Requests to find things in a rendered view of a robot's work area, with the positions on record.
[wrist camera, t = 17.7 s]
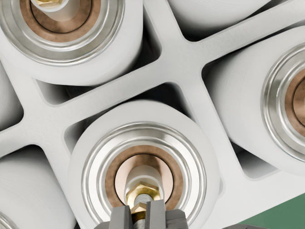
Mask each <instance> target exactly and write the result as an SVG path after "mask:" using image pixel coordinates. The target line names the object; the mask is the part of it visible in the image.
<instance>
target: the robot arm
mask: <svg viewBox="0 0 305 229"><path fill-rule="evenodd" d="M94 229H133V221H132V216H131V210H130V206H129V205H125V206H120V207H115V208H112V211H111V217H110V221H106V222H101V223H99V224H98V225H97V226H96V227H95V228H94ZM144 229H189V228H188V224H187V219H186V215H185V212H184V211H182V210H180V209H173V210H167V211H166V207H165V202H164V199H159V200H154V201H148V202H147V206H146V217H145V228H144ZM222 229H268V228H263V227H259V226H255V225H250V224H234V225H231V226H227V227H224V228H222Z"/></svg>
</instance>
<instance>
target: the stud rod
mask: <svg viewBox="0 0 305 229"><path fill-rule="evenodd" d="M148 201H153V199H152V197H151V196H150V195H148V194H140V195H139V196H137V197H136V199H135V201H134V206H135V205H136V204H138V203H139V202H141V203H145V204H147V202H148ZM144 228H145V219H141V220H138V221H137V222H136V223H135V224H134V225H133V229H144Z"/></svg>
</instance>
